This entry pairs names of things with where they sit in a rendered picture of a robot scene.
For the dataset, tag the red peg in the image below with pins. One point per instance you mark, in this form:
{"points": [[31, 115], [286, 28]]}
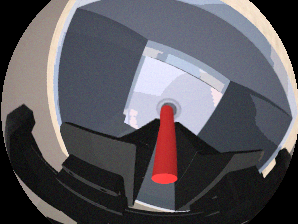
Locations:
{"points": [[165, 165]]}

